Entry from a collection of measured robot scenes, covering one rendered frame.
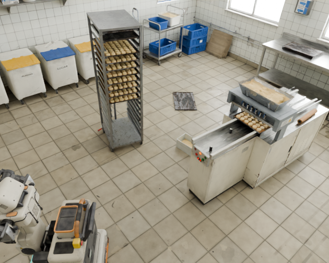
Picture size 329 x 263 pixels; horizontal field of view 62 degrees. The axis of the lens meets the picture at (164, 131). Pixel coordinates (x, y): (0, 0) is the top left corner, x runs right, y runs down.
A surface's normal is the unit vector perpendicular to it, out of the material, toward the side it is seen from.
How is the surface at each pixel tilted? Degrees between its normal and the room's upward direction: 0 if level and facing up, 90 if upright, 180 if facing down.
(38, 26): 90
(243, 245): 0
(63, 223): 0
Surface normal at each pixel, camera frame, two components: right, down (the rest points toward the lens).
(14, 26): 0.63, 0.51
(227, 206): 0.04, -0.77
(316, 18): -0.77, 0.37
